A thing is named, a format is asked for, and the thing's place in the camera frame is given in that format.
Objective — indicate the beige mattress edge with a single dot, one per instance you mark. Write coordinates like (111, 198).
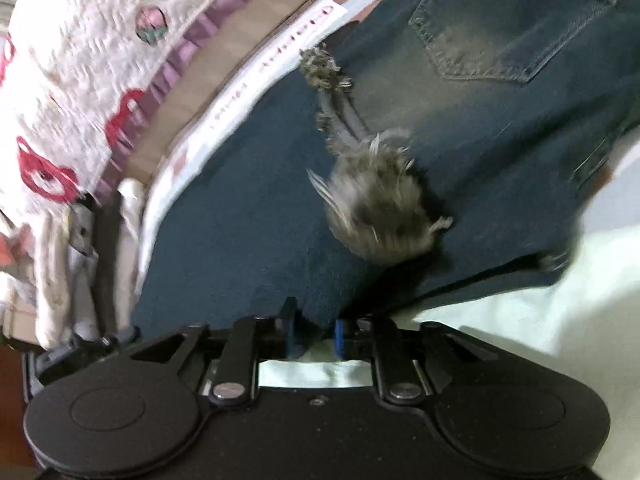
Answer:
(211, 51)

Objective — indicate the dark blue denim jeans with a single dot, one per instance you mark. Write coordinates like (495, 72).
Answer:
(503, 113)

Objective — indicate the white quilt with red bears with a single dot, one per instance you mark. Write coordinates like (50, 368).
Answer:
(78, 80)

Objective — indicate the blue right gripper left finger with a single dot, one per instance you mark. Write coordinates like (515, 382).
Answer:
(290, 327)

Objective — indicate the floral patterned quilt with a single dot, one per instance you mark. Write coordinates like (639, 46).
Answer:
(587, 324)

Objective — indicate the checked Happy dog blanket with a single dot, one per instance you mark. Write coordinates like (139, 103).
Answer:
(204, 134)

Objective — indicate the white gloved left hand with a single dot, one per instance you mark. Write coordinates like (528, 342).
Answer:
(116, 238)

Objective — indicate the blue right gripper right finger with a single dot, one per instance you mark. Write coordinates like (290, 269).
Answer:
(352, 340)

